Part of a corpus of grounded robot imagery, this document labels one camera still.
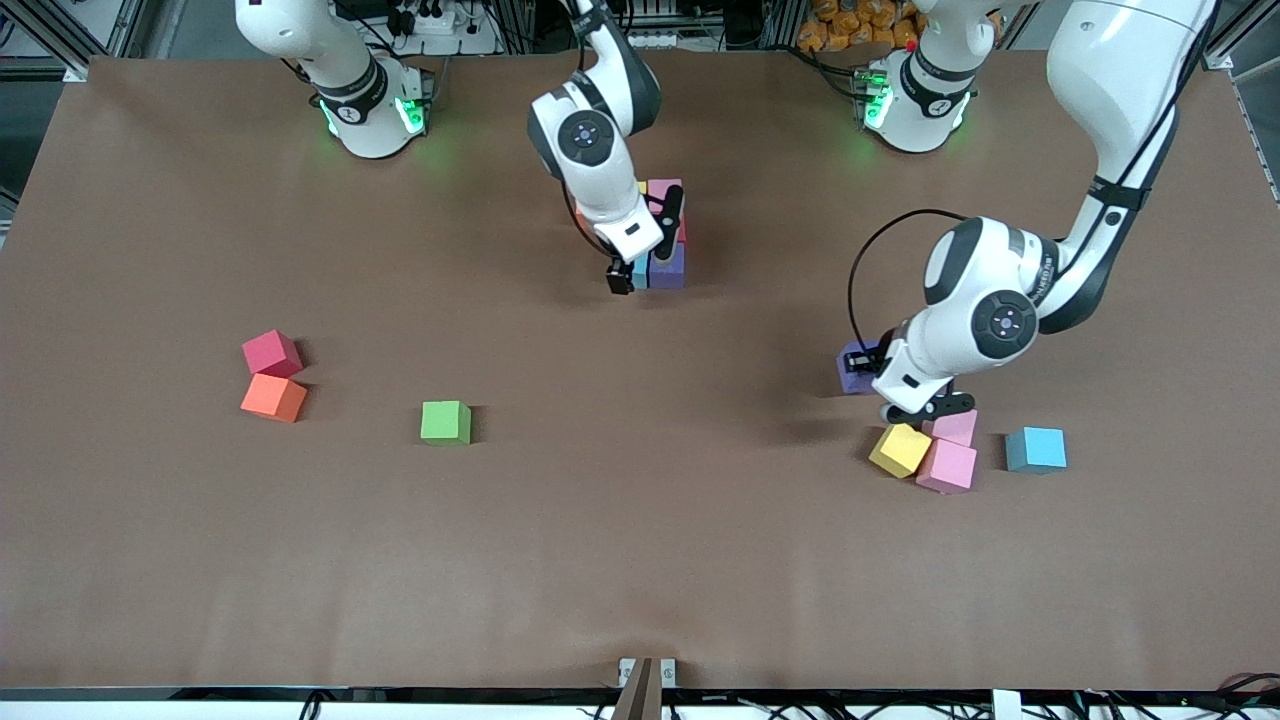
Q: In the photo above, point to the light purple foam cube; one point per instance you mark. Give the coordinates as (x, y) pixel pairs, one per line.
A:
(668, 270)

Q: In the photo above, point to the metal bracket with brown post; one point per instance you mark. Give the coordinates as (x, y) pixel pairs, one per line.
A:
(646, 690)

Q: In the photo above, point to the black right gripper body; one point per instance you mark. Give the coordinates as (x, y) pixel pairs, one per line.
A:
(621, 274)

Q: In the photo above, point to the bag of orange items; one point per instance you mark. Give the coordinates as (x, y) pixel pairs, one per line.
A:
(850, 25)

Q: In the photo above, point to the green foam cube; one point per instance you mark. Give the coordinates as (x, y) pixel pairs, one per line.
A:
(446, 422)

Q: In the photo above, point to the metal equipment rack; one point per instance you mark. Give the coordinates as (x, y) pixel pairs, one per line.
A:
(700, 20)

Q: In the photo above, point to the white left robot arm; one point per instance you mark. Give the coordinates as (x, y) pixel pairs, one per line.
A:
(950, 340)

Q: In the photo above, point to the brown table cover sheet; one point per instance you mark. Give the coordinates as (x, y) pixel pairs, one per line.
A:
(640, 550)

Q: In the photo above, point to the white power strip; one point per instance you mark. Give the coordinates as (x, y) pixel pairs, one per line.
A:
(470, 42)

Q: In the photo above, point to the dark purple foam cube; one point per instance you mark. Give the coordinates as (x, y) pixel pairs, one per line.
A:
(855, 380)

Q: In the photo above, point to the white tag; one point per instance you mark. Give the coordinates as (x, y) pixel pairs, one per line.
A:
(1006, 705)

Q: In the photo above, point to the orange foam cube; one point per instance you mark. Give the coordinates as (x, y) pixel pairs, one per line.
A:
(273, 396)

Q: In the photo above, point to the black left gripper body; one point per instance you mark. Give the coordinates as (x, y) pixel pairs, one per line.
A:
(864, 364)

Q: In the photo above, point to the aluminium frame profile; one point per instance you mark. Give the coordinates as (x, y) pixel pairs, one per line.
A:
(1218, 57)
(58, 40)

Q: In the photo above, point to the blue foam cube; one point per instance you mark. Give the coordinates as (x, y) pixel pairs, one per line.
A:
(641, 272)
(1036, 448)

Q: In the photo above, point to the pink foam cube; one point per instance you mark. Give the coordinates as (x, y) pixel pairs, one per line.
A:
(958, 428)
(657, 188)
(947, 465)

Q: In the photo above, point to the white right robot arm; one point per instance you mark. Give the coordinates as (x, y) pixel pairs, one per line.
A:
(610, 190)

